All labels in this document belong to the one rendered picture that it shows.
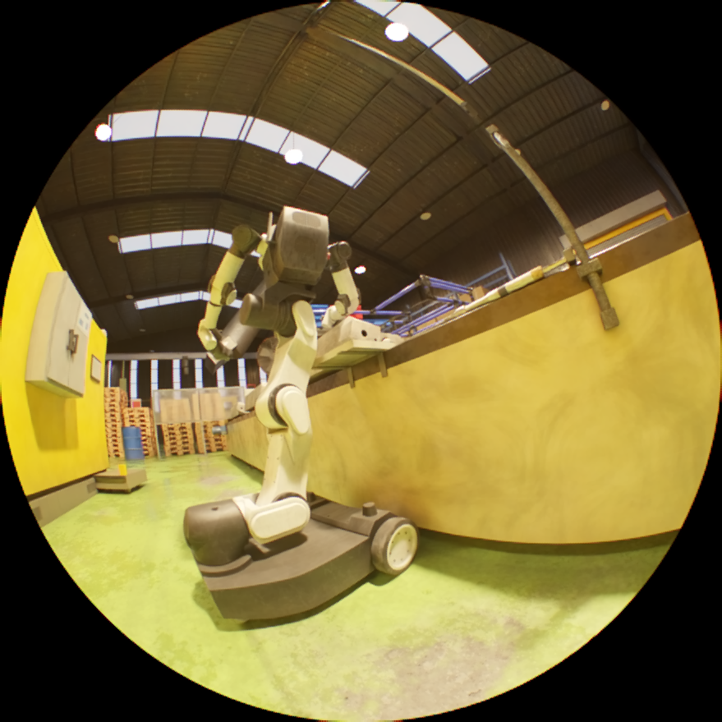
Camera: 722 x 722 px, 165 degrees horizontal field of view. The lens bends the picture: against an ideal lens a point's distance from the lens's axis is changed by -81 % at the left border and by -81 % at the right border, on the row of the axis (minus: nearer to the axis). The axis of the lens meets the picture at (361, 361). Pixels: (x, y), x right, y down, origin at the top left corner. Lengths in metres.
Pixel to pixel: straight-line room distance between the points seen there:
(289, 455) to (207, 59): 9.41
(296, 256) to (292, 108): 8.97
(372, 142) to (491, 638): 10.32
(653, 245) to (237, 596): 1.24
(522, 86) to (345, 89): 5.87
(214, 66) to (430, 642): 9.95
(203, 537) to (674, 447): 1.13
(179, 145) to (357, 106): 6.09
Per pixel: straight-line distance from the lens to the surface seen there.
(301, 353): 0.89
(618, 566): 0.85
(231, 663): 0.76
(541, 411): 0.66
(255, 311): 0.88
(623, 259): 0.68
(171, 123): 10.10
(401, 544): 0.88
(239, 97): 9.76
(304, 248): 1.00
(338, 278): 1.26
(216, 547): 0.76
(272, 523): 0.77
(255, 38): 9.28
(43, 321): 2.15
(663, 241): 0.72
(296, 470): 0.83
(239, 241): 1.10
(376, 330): 1.14
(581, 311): 0.64
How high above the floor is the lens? 0.56
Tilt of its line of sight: 12 degrees up
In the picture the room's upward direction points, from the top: 10 degrees counter-clockwise
